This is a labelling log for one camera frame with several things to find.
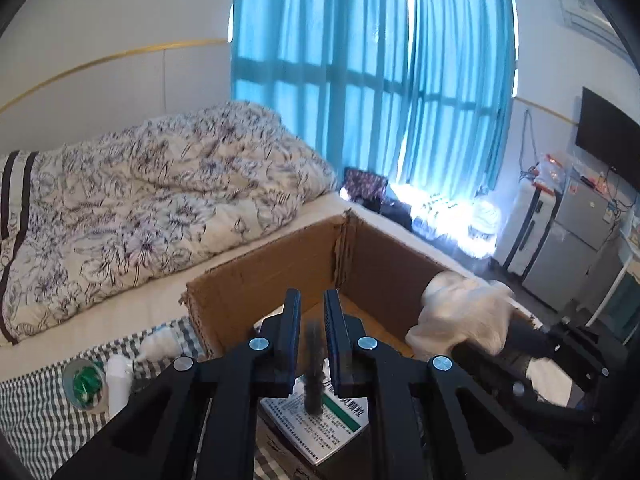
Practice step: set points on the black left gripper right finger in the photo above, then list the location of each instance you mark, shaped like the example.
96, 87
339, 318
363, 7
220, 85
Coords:
428, 420

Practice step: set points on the blue curtain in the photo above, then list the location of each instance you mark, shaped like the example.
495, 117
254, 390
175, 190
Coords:
418, 91

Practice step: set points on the green white medicine box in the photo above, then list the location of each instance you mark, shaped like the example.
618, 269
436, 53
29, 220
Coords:
317, 437

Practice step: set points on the brown cardboard box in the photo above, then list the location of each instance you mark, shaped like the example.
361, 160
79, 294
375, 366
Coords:
380, 280

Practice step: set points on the floral white duvet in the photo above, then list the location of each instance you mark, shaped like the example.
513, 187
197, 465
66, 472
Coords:
85, 222

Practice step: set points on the white lace cloth bundle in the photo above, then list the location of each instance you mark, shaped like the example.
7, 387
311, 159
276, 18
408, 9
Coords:
456, 309

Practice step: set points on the white garlic-shaped object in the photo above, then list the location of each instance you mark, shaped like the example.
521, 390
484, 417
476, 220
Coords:
160, 345

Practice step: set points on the tape roll with green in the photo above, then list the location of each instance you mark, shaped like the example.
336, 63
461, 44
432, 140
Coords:
84, 385

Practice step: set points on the grey mini fridge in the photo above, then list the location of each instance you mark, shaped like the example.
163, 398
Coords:
580, 224

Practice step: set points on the black wall television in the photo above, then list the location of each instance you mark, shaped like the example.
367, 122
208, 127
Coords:
610, 135

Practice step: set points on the white plastic bottle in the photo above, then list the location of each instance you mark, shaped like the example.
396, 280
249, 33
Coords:
119, 375

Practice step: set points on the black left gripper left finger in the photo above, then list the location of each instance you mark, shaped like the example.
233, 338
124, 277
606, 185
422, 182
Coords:
197, 420

